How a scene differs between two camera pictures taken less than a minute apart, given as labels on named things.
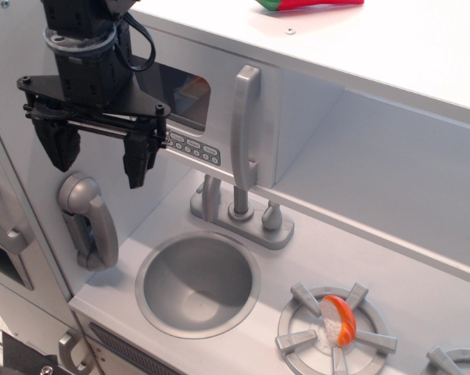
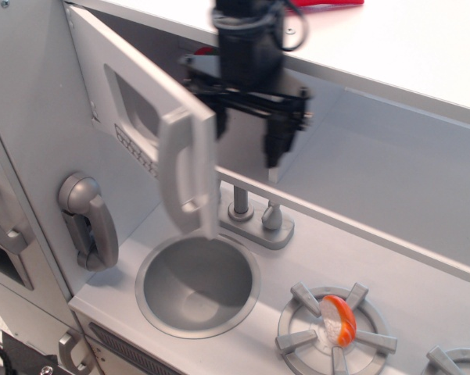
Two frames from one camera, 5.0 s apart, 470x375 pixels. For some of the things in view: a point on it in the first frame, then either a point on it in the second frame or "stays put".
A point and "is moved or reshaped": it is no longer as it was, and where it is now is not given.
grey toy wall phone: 89,222 stays put
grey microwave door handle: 245,126 to 179,133
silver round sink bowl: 198,284 stays put
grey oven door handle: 65,344 stays put
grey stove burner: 308,349 stays put
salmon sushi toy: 338,320 stays put
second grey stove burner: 457,361 stays put
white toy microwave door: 194,78 is moved or reshaped
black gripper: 98,91 to 249,75
